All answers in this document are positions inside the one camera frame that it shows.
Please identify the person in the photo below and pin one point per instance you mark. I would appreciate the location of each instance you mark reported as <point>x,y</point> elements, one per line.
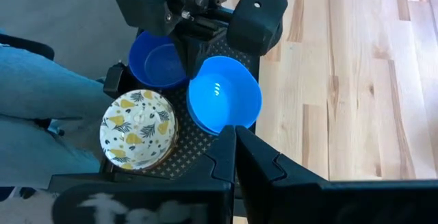
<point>41,90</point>

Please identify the leaf patterned ceramic bowl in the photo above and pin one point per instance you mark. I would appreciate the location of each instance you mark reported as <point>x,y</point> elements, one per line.
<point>137,128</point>

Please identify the blue plastic bowl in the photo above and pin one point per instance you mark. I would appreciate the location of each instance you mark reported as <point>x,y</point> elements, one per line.
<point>195,121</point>
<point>222,97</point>

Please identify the black chair armrest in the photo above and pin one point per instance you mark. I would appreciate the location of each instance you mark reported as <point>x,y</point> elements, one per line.
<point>27,46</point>

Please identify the black perforated metal tray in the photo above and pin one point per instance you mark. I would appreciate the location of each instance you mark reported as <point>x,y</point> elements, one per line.
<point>191,148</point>

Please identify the animal print cloth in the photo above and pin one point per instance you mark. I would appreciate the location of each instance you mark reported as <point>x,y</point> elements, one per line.
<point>24,207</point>

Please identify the purple plastic bowl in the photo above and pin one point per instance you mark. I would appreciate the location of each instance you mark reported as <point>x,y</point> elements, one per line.
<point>154,66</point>

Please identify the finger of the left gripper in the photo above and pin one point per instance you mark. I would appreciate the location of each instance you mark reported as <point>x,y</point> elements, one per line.
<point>184,51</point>
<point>202,51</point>

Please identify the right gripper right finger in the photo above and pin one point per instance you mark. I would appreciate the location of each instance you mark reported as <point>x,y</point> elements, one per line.
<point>256,169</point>

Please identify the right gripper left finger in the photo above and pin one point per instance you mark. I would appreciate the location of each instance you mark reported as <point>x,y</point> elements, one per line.
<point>224,162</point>

